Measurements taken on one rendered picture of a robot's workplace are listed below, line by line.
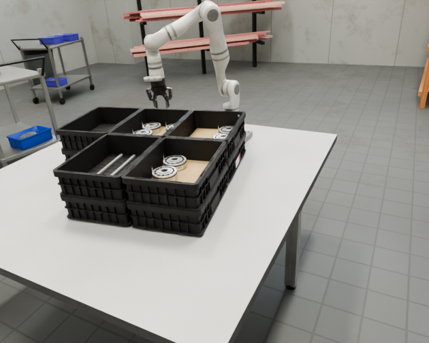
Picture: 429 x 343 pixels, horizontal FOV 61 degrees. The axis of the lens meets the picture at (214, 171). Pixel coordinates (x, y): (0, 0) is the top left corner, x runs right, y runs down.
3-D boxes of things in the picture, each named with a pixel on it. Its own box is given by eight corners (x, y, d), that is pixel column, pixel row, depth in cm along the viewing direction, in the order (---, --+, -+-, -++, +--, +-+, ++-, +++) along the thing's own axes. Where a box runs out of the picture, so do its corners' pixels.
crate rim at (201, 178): (164, 141, 166) (163, 136, 165) (227, 145, 158) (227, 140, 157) (120, 183, 132) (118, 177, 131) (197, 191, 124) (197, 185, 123)
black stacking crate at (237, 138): (195, 130, 204) (193, 110, 199) (246, 133, 196) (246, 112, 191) (167, 160, 171) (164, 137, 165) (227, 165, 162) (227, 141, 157)
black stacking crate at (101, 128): (101, 125, 221) (98, 107, 216) (146, 127, 213) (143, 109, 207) (60, 152, 187) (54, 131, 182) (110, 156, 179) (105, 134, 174)
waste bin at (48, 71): (48, 79, 741) (38, 45, 710) (67, 82, 718) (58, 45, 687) (25, 86, 699) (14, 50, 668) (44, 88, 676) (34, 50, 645)
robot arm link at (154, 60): (148, 67, 184) (148, 69, 176) (141, 35, 177) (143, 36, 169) (161, 64, 185) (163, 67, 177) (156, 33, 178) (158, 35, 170)
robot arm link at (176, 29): (162, 21, 175) (165, 26, 168) (210, -5, 175) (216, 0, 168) (170, 39, 181) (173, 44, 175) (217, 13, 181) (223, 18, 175)
